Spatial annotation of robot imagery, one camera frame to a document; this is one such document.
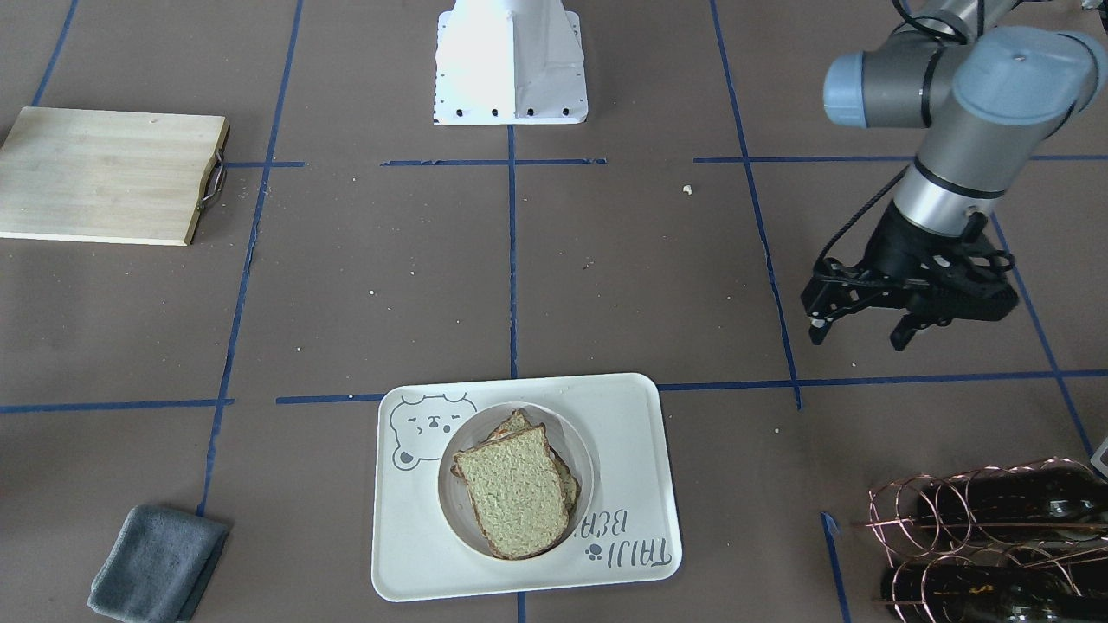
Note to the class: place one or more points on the white round plate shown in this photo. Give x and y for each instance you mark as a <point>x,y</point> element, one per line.
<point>565,438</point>

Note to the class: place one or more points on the copper wire bottle rack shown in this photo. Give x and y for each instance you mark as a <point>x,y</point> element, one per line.
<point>894,524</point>

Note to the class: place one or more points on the wooden cutting board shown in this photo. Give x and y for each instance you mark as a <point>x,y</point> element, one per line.
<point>109,177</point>

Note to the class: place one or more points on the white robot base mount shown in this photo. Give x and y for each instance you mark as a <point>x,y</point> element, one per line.
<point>509,62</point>

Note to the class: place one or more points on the dark green wine bottle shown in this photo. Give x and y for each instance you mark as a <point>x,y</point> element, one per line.
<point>1052,504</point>

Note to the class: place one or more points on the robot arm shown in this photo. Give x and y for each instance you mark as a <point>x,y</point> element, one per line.
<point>986,95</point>

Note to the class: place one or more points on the bread slice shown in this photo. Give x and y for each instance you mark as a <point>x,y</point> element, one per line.
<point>518,421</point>
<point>522,494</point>

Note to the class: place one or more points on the grey folded cloth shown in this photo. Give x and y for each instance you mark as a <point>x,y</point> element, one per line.
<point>159,567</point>

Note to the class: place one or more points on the cream bear tray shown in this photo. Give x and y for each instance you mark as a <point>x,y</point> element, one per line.
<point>630,531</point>

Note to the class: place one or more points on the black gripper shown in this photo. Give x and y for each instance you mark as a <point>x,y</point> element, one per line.
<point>897,244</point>

